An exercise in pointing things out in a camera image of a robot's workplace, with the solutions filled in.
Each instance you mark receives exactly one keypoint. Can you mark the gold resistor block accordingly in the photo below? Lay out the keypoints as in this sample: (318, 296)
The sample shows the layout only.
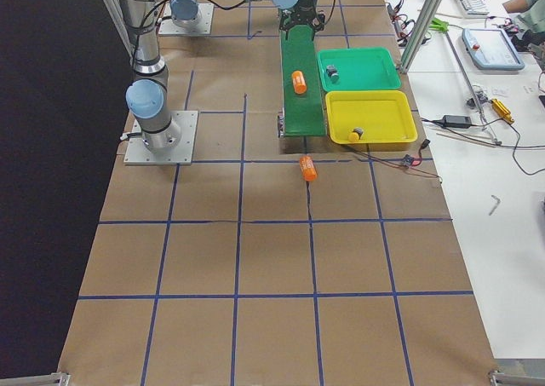
(501, 110)

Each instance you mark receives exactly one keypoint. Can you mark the teach pendant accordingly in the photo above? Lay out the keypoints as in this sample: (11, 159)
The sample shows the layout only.
(491, 49)

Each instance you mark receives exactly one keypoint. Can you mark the green conveyor belt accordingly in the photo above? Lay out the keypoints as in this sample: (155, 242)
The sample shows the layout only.
(303, 112)

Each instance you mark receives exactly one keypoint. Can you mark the green plastic tray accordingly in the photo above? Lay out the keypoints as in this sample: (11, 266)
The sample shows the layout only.
(359, 69)

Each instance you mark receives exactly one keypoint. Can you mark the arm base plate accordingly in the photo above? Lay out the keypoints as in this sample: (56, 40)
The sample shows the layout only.
(173, 25)
(175, 145)

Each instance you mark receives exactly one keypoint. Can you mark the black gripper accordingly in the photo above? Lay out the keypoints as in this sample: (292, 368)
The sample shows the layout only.
(303, 10)

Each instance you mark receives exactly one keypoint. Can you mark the black power adapter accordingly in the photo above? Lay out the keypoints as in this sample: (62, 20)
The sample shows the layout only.
(457, 121)

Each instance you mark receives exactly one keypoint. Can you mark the allen key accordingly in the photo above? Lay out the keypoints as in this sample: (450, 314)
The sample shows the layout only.
(495, 205)

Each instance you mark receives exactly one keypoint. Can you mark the small motor controller board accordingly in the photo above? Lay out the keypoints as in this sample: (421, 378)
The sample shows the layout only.
(409, 161)

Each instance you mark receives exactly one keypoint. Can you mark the yellow mushroom push button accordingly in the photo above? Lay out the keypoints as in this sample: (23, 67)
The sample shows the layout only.
(355, 135)

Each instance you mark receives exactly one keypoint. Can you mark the aluminium frame post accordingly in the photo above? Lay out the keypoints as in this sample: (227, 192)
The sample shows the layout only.
(423, 22)

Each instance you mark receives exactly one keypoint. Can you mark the orange cylinder with white numbers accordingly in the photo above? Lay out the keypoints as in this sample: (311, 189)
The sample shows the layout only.
(308, 169)

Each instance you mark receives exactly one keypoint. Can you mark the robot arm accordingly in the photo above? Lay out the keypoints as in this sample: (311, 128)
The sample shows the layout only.
(161, 130)

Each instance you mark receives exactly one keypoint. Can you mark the green mushroom push button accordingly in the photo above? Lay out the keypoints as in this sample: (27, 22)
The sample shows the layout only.
(332, 73)

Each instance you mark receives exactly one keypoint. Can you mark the yellow plastic tray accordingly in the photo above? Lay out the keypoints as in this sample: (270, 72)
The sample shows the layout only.
(384, 115)

